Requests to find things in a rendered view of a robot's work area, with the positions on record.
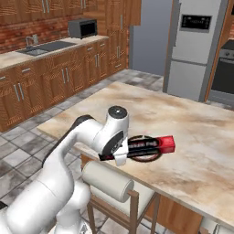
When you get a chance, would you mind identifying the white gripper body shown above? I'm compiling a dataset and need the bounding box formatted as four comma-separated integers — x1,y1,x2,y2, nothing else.
113,139,130,167

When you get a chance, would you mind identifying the wooden stool with white cushion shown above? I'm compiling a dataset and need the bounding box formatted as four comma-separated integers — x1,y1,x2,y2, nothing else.
80,159,162,234
199,217,234,234

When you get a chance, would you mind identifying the red and black long box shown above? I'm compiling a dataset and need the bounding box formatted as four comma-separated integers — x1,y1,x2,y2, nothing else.
98,134,176,162

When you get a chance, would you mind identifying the wooden lower cupboard run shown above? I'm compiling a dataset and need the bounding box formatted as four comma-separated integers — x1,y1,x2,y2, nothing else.
0,36,112,133

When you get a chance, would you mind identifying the wooden cupboard run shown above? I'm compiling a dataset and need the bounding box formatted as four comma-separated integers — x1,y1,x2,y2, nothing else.
0,36,112,133
0,0,108,27

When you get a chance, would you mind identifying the tall wooden cupboard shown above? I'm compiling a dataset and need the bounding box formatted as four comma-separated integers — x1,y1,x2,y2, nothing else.
104,0,143,76

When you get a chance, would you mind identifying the silver fridge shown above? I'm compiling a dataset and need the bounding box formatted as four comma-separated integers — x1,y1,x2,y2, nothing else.
162,0,230,103

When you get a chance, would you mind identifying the grey sink basin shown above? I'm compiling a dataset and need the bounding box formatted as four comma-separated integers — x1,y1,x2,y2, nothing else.
16,40,77,57

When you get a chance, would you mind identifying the black and silver oven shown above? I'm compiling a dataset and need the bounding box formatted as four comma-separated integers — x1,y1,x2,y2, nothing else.
207,38,234,106

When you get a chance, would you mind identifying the grey microwave oven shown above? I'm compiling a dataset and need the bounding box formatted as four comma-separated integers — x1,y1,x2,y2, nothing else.
68,17,99,39

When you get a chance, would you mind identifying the silver tap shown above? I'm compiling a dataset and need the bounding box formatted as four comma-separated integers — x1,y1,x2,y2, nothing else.
25,34,39,48

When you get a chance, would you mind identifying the wooden upper cupboard run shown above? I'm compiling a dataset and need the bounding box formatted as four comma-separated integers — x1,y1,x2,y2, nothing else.
0,0,108,27

